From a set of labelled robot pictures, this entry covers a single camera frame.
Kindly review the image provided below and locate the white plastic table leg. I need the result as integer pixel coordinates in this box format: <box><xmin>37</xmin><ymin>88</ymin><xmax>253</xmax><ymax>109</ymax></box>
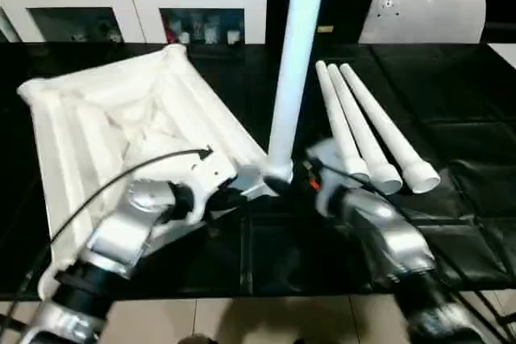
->
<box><xmin>261</xmin><ymin>0</ymin><xmax>331</xmax><ymax>196</ymax></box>
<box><xmin>315</xmin><ymin>60</ymin><xmax>371</xmax><ymax>182</ymax></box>
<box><xmin>327</xmin><ymin>63</ymin><xmax>403</xmax><ymax>195</ymax></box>
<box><xmin>339</xmin><ymin>61</ymin><xmax>441</xmax><ymax>195</ymax></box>

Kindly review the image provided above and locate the white plastic table top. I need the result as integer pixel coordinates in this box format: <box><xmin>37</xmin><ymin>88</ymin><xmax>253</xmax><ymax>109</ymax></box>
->
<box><xmin>16</xmin><ymin>44</ymin><xmax>270</xmax><ymax>300</ymax></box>

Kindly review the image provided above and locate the red packet in cabinet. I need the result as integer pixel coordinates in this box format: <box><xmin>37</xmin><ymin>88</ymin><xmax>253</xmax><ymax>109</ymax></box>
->
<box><xmin>162</xmin><ymin>17</ymin><xmax>178</xmax><ymax>43</ymax></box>

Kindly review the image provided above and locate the white plastic chair shell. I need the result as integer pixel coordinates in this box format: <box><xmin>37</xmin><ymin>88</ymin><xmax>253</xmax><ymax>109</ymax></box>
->
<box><xmin>358</xmin><ymin>0</ymin><xmax>487</xmax><ymax>45</ymax></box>

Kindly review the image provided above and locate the white side table board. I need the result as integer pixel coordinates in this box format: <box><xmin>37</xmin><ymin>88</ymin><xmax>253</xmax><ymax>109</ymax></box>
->
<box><xmin>487</xmin><ymin>42</ymin><xmax>516</xmax><ymax>75</ymax></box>

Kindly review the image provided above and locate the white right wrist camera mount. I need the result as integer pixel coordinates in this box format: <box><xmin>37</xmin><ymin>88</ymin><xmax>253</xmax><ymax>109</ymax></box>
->
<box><xmin>306</xmin><ymin>138</ymin><xmax>347</xmax><ymax>220</ymax></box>

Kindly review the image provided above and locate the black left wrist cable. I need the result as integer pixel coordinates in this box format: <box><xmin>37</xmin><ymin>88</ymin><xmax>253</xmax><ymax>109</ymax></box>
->
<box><xmin>0</xmin><ymin>146</ymin><xmax>214</xmax><ymax>321</ymax></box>

